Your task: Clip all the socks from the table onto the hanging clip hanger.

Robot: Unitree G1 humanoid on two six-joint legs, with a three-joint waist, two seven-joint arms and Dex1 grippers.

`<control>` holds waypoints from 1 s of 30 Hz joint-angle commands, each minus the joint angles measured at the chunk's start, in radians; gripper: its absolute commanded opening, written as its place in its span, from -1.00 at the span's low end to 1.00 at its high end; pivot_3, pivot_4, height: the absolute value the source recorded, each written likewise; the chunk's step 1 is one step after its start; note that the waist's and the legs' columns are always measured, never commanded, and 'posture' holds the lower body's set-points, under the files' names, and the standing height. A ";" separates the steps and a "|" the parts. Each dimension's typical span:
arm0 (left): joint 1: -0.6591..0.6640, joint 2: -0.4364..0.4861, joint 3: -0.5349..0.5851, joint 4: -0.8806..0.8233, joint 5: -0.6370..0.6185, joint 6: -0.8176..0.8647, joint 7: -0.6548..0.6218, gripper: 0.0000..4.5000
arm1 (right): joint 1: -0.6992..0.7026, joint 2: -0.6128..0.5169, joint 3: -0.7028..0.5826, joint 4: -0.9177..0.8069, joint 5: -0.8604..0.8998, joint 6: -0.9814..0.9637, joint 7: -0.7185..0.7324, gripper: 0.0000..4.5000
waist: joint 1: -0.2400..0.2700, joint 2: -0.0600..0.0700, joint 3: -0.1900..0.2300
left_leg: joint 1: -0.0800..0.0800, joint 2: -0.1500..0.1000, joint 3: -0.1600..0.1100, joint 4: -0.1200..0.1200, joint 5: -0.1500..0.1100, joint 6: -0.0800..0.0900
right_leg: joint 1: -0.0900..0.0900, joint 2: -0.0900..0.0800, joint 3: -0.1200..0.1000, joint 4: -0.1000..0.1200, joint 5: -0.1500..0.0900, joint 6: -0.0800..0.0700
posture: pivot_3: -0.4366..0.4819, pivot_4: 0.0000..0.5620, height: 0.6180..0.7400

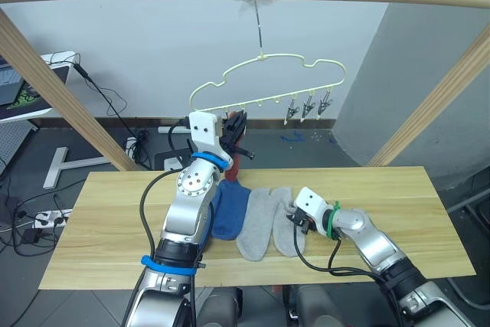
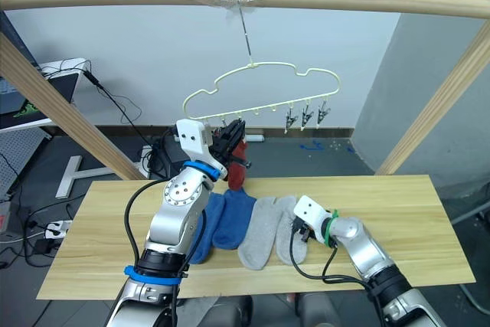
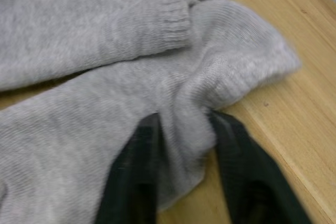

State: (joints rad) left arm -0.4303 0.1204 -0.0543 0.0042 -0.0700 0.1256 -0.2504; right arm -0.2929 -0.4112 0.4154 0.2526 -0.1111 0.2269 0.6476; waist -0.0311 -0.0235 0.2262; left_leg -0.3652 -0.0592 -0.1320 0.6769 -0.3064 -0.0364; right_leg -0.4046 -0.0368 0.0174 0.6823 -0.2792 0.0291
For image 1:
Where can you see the white desk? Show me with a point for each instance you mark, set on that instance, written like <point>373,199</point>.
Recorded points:
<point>61,59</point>

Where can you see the white floor box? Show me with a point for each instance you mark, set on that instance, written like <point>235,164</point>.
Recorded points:
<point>172,163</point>

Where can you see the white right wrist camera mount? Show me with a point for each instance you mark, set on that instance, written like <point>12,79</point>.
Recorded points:
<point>310,200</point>

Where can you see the blue sock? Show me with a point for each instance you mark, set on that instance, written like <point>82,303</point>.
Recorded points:
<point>229,212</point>

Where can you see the red sock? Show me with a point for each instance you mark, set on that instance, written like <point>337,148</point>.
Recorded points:
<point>233,172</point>

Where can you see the white power strip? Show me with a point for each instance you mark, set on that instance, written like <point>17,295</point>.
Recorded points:
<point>131,146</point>
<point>51,218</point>

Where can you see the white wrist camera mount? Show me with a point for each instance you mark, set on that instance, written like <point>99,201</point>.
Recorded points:
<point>204,128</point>
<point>310,200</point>

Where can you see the grey perforated panel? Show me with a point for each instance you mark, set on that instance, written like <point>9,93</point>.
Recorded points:
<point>15,139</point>

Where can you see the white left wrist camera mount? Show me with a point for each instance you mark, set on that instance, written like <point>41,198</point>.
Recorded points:
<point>204,128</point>

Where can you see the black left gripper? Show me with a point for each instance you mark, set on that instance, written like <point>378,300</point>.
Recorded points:
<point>230,137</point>

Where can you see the dark grey rounded shape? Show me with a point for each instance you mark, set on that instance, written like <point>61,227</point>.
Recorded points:
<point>319,309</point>
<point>220,309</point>

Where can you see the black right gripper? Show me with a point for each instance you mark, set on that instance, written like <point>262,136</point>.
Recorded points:
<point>305,223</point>

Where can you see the slanted wooden post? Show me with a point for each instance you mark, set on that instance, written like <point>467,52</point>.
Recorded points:
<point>57,86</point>
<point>428,108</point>

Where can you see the grey laptop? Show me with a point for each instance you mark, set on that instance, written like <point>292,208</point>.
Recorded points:
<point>7,82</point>

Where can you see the black green printed mat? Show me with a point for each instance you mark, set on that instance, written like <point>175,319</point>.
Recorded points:
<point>27,98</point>

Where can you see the blue floor tape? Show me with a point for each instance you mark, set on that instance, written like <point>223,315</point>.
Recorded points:
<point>293,138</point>

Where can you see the grey sock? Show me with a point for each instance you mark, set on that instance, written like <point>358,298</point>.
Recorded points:
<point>254,227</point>
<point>285,237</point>

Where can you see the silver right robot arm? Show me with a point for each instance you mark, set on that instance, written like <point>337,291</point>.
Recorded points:
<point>383,246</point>

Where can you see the metal clip with cream tips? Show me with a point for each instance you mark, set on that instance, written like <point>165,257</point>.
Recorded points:
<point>308,106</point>
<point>324,103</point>
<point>291,112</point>

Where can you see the black power adapter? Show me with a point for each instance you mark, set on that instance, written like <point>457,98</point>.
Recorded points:
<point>31,236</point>

